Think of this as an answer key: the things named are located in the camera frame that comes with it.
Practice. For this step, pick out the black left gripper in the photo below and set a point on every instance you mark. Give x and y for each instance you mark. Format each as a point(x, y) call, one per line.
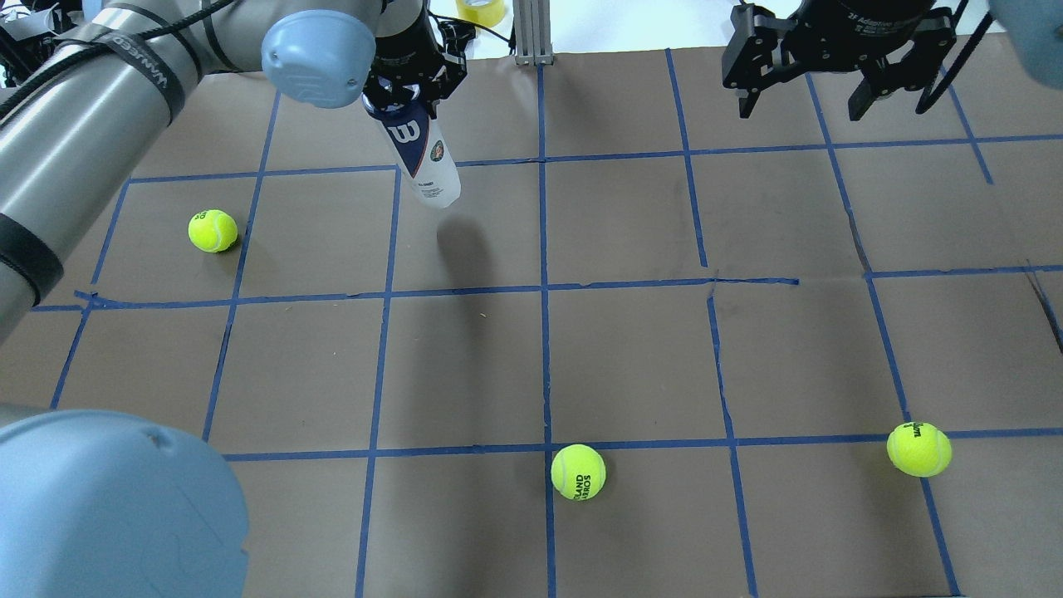
point(404, 48)

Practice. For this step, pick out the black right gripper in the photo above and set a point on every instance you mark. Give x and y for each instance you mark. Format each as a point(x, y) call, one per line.
point(855, 18)

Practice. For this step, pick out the tennis ball can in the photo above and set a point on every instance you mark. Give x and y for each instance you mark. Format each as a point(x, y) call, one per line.
point(419, 149)

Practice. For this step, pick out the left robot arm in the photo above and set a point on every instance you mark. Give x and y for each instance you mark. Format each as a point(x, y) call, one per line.
point(108, 504)

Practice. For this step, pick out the tennis ball front right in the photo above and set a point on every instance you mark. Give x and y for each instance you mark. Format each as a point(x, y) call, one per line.
point(212, 231)

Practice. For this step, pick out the Wilson tennis ball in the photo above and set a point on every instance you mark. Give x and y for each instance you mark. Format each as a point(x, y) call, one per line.
point(919, 449)

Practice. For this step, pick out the centre tennis ball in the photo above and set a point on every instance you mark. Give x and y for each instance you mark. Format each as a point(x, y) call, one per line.
point(578, 472)

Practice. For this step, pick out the yellow tape roll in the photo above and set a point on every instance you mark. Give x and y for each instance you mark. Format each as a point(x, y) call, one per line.
point(486, 13)

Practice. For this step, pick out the aluminium frame post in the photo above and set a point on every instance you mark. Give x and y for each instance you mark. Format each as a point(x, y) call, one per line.
point(531, 25)

